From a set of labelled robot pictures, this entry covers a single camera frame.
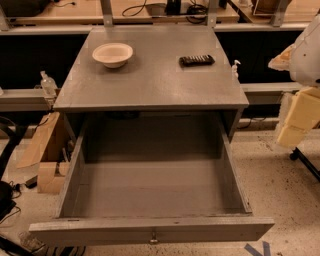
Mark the crumpled plastic bottle on floor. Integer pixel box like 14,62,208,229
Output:
18,231,46,255

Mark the black stand leg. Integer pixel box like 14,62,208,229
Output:
289,148,320,182

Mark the black chair left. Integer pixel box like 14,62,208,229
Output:
0,116,26,222

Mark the blue tape cross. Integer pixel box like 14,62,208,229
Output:
244,241,272,256

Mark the cardboard box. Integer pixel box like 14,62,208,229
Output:
17,112,70,194

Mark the clear bottle left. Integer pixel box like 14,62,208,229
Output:
40,71,58,97

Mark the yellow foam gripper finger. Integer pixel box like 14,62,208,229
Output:
276,87,320,149

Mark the black remote control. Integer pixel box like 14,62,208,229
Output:
179,55,215,67

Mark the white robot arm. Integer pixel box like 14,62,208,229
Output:
276,15,320,149

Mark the grey top drawer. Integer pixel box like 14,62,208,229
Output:
29,113,274,246

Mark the white pump bottle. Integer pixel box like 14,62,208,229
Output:
231,60,241,78

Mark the white bowl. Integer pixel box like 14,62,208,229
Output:
92,43,133,68

